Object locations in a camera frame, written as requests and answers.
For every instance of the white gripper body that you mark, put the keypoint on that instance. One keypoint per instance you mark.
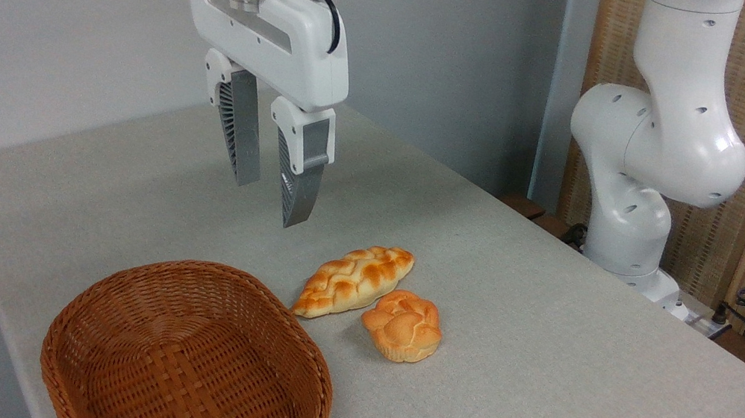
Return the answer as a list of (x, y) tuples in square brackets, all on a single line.
[(293, 52)]

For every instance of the long braided bread loaf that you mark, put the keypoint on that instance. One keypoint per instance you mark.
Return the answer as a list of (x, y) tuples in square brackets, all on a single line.
[(353, 281)]

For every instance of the light blue vertical pipe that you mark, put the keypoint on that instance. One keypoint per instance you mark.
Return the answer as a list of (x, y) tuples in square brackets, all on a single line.
[(566, 82)]

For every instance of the brown woven wicker basket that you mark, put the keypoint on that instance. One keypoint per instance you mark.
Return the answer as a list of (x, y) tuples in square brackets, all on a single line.
[(189, 352)]

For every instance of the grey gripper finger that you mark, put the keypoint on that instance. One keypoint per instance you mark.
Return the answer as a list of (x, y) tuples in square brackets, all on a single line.
[(302, 175), (241, 126)]

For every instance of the round knotted bread bun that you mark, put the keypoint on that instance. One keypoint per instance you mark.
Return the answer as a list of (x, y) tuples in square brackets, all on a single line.
[(402, 326)]

